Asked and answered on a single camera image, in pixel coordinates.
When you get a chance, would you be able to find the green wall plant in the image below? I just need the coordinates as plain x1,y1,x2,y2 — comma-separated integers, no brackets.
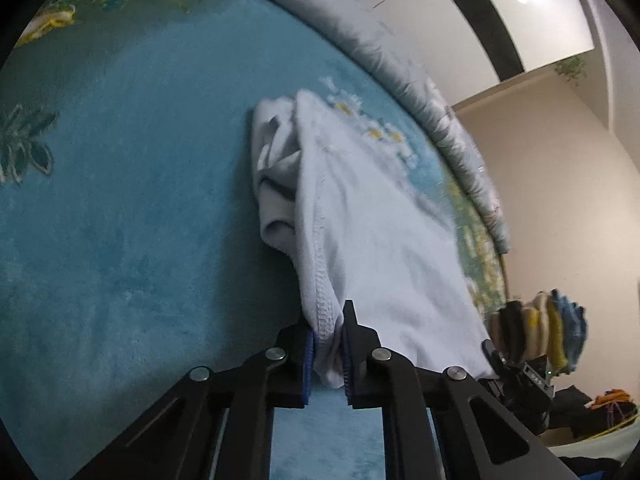
554,55,589,87

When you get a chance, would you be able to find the orange cloth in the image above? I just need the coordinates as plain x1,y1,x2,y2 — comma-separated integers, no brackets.
590,389,640,411

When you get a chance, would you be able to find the white wardrobe with black stripe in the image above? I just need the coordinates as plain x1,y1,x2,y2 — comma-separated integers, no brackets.
325,0,596,108

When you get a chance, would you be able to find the dark cloth pile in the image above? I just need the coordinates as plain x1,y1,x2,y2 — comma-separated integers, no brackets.
547,385,640,443

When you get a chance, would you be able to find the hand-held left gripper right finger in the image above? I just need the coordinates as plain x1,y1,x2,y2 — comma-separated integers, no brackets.
340,300,593,480

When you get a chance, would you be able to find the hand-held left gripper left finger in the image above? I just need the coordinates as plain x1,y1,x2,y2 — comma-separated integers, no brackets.
70,322,316,480

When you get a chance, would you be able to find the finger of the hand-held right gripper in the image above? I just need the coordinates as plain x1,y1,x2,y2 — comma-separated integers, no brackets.
480,339,507,380

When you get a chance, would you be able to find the person's right hand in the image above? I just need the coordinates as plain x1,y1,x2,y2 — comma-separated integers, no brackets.
489,289,588,376

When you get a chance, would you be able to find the pale blue floral duvet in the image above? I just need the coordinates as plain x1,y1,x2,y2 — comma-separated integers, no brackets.
215,0,511,256

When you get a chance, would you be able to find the light blue shirt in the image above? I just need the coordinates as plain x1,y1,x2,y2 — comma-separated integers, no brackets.
250,89,501,390

